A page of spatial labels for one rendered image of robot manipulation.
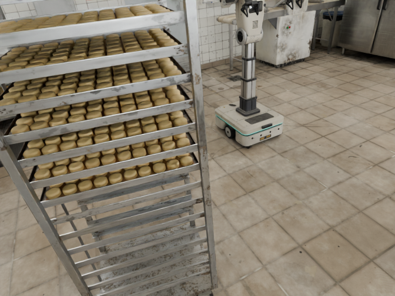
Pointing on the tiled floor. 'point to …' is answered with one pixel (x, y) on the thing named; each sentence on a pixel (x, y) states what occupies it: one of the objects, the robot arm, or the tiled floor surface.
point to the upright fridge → (368, 27)
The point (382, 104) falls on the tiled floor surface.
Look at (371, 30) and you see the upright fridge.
